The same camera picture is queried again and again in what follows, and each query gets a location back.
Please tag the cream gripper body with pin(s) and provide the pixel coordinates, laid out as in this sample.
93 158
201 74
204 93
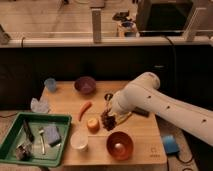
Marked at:
111 112

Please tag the dark red grape bunch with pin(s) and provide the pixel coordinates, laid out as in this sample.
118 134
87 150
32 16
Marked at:
108 121

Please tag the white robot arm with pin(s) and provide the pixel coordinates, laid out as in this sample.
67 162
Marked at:
142 92

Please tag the red bowl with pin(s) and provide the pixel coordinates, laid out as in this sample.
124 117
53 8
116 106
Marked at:
120 145

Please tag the purple bowl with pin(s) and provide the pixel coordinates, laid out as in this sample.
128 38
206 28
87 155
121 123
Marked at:
85 85

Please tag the small metal cup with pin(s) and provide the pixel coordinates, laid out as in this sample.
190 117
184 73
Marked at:
108 96

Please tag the orange yellow fruit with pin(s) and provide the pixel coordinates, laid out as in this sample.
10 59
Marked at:
93 125

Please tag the orange carrot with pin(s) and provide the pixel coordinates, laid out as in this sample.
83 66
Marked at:
83 109

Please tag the white plastic cup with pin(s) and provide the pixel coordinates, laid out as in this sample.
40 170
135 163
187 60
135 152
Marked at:
79 141

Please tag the blue sponge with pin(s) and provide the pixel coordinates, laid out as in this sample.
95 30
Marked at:
52 135

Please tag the blue tape roll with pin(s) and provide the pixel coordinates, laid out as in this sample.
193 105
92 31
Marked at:
170 144

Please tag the blue plastic cup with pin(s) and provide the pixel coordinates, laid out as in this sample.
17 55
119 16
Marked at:
50 84

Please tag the clear crumpled plastic bag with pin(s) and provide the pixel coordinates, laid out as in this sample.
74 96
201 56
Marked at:
39 106

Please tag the white plastic spoon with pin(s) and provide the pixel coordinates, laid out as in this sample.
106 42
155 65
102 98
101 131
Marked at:
41 132

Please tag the green plastic tray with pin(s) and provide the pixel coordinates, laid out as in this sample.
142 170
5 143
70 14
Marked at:
16 136

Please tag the black spatula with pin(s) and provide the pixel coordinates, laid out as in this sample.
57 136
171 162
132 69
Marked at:
28 132

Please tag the crumpled metal foil object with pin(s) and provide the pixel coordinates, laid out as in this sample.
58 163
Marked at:
23 151

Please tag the black monitor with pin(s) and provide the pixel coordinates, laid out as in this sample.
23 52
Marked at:
162 17

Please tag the white post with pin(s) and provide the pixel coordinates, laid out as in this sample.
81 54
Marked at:
96 24

